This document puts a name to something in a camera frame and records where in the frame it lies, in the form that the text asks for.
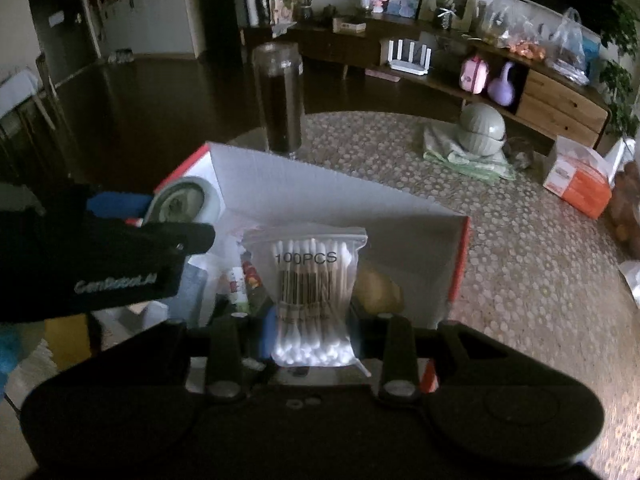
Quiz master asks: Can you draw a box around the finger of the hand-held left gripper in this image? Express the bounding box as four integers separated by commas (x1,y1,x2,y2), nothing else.
125,222,217,257
87,191,156,222

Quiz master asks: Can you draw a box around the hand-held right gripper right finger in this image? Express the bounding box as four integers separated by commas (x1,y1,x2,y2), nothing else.
350,310,501,403

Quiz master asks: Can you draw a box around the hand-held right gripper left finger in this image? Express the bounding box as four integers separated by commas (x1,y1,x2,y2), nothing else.
167,309,280,403

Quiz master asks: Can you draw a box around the white plastic bag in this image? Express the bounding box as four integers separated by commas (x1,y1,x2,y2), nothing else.
181,252,226,326

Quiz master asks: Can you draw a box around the cotton swab bag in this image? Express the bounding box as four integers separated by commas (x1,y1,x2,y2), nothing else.
240,227,371,376

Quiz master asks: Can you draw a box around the red shoe box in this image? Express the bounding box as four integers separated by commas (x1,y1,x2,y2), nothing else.
152,141,472,396

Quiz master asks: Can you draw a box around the person's left forearm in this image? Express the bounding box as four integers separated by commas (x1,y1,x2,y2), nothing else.
0,324,23,386

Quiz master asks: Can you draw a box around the chair with white cloth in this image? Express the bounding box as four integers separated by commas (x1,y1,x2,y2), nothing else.
0,52,58,171

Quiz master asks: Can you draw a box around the white cupboard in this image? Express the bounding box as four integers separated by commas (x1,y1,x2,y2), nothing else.
97,0,198,58

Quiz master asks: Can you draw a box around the green folded cloth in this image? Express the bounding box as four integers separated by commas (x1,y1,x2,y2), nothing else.
422,125,516,181

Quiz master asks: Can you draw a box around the black cabinet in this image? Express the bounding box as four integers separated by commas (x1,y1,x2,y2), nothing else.
197,0,268,58

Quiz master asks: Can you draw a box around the small dark ornament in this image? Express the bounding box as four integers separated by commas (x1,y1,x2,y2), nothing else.
505,137,533,168

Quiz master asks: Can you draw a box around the grey-green lidded pot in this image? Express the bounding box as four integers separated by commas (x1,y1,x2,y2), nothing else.
457,102,507,158

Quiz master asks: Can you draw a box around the orange tissue box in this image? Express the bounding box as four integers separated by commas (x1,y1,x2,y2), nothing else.
542,135,613,220

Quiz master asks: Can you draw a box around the floral paper bag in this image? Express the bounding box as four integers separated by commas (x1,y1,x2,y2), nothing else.
270,0,297,36

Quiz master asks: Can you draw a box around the small cardboard box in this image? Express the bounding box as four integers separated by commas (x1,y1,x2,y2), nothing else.
332,16,367,34

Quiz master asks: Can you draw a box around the bag of red fruit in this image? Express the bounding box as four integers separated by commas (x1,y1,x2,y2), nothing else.
607,160,640,263

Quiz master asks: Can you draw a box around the purple gourd toy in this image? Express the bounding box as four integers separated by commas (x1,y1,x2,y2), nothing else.
487,62,516,107

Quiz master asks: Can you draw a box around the pink toy suitcase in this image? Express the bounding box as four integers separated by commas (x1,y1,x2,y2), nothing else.
460,55,490,93

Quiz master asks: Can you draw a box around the white router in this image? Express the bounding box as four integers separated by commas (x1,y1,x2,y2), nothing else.
381,37,436,77

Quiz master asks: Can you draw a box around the wooden television cabinet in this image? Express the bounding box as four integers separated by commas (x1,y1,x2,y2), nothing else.
240,12,613,146

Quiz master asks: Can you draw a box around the plastic bag of oranges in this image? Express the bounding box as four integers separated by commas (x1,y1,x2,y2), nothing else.
477,0,547,58

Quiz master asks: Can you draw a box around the blue box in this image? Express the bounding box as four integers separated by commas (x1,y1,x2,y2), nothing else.
582,35,601,73

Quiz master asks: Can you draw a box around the green indoor plant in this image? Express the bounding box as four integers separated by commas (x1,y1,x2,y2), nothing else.
597,0,640,136

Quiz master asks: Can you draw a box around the clear plastic handle bag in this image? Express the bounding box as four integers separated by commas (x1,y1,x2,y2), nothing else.
547,7,588,86

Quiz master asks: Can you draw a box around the wooden picture frame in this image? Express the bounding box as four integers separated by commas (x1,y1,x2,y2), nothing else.
417,0,478,31

